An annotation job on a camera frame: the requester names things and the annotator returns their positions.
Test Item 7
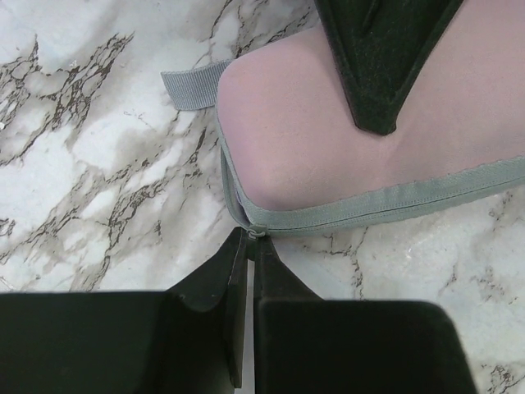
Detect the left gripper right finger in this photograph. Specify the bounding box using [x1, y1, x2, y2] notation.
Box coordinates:
[253, 237, 477, 394]

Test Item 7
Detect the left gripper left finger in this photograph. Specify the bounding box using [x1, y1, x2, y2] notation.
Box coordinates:
[1, 228, 247, 393]

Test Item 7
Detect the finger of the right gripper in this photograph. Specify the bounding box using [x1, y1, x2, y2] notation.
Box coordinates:
[315, 0, 462, 135]

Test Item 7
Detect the pink zippered umbrella case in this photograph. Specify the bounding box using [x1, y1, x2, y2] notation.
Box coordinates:
[159, 28, 525, 250]

